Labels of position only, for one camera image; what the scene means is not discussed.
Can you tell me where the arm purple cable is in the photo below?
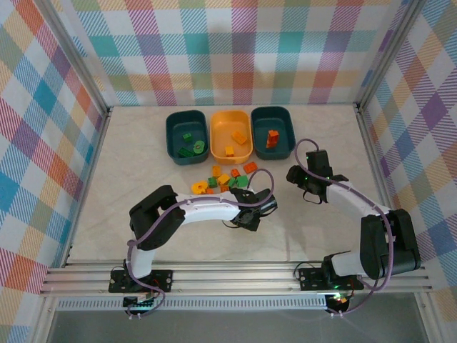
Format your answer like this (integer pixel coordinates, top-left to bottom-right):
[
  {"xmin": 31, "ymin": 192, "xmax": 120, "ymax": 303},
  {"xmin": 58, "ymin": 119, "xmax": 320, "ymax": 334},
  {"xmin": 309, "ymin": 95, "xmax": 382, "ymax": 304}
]
[
  {"xmin": 294, "ymin": 138, "xmax": 396, "ymax": 317},
  {"xmin": 125, "ymin": 169, "xmax": 276, "ymax": 319}
]

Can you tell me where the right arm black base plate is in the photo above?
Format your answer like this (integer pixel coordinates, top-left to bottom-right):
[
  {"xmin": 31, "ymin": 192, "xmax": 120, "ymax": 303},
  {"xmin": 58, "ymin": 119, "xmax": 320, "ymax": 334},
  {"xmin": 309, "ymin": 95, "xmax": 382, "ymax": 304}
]
[{"xmin": 298, "ymin": 266, "xmax": 365, "ymax": 292}]

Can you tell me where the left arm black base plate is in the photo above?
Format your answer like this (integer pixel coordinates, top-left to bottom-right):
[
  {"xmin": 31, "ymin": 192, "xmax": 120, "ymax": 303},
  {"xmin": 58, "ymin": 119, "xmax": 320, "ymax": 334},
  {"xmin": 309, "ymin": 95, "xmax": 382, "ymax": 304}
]
[{"xmin": 109, "ymin": 268, "xmax": 174, "ymax": 294}]

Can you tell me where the yellow plastic container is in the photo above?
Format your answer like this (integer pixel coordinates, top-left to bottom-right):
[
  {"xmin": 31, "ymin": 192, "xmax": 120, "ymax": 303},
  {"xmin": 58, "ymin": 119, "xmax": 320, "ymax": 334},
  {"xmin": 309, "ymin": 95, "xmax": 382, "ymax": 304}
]
[{"xmin": 209, "ymin": 110, "xmax": 254, "ymax": 166}]

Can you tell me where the aluminium frame leg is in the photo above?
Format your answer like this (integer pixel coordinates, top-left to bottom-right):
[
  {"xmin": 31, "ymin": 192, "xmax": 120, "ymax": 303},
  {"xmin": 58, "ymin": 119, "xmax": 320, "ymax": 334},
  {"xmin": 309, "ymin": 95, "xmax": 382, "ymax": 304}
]
[
  {"xmin": 416, "ymin": 292, "xmax": 442, "ymax": 343},
  {"xmin": 34, "ymin": 296, "xmax": 60, "ymax": 343}
]

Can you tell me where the aluminium side rail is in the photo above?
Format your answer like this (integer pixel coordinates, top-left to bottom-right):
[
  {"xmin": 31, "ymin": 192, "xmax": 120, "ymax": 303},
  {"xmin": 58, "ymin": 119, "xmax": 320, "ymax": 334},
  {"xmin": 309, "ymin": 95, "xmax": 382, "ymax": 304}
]
[
  {"xmin": 353, "ymin": 103, "xmax": 410, "ymax": 265},
  {"xmin": 62, "ymin": 106, "xmax": 115, "ymax": 268}
]

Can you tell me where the dark teal plastic container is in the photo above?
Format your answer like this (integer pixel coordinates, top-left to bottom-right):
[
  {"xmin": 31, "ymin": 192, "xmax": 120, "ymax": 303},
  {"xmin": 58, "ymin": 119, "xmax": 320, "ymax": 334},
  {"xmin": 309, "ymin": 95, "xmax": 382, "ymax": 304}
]
[
  {"xmin": 250, "ymin": 106, "xmax": 296, "ymax": 161},
  {"xmin": 165, "ymin": 109, "xmax": 210, "ymax": 166}
]

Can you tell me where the grey slotted cable duct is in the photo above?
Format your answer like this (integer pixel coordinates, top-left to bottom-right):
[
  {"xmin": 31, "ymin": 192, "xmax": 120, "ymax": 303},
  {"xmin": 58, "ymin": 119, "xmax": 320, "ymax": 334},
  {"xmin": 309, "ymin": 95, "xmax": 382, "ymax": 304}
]
[{"xmin": 56, "ymin": 298, "xmax": 329, "ymax": 312}]

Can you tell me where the aluminium frame post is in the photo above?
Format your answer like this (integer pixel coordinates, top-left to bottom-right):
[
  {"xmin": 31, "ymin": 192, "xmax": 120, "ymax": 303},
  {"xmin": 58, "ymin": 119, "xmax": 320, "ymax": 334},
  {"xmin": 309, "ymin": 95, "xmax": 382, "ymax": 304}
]
[
  {"xmin": 35, "ymin": 0, "xmax": 111, "ymax": 117},
  {"xmin": 355, "ymin": 0, "xmax": 429, "ymax": 110}
]

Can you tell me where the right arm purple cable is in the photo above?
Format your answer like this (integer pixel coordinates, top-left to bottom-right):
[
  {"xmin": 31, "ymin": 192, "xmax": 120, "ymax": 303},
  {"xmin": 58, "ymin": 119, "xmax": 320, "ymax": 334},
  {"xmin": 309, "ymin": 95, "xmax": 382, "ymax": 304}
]
[{"xmin": 294, "ymin": 138, "xmax": 396, "ymax": 317}]

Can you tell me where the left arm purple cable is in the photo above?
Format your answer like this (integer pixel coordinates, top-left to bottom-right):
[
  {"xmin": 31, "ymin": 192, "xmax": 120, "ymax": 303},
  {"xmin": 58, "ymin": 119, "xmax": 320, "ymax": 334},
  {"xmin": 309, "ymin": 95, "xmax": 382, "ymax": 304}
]
[{"xmin": 125, "ymin": 169, "xmax": 276, "ymax": 319}]

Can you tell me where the long aluminium base rail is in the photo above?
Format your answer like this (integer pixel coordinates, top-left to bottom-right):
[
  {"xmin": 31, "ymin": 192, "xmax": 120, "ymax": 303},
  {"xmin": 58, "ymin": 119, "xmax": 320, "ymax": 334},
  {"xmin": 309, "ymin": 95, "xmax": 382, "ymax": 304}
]
[{"xmin": 39, "ymin": 262, "xmax": 435, "ymax": 296}]

